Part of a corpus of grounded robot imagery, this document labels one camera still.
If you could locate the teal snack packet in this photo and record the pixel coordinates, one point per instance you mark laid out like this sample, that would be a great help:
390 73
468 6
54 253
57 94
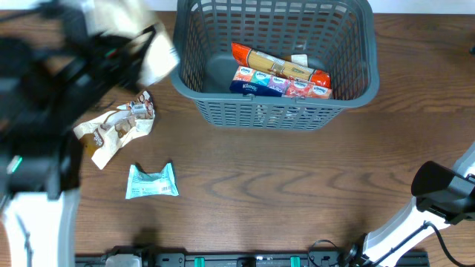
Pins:
144 185

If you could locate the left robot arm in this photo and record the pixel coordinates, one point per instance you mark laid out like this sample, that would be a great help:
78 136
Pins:
43 92

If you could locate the beige snack bag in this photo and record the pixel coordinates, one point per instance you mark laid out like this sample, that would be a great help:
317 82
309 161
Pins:
299 59
133 20
103 136

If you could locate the blue Kleenex tissue pack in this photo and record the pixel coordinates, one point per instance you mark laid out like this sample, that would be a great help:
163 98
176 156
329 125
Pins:
250 81

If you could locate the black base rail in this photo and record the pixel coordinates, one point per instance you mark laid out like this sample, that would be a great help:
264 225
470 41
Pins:
156 257

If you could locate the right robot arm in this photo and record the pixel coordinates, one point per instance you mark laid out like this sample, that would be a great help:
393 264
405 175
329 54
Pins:
441 197

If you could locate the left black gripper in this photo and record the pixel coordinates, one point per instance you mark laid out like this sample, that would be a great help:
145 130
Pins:
121 53

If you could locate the grey plastic basket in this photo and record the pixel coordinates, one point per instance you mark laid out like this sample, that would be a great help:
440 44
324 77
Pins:
337 36

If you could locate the red spaghetti packet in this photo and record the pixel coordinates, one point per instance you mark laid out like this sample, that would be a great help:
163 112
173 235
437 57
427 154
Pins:
247 57

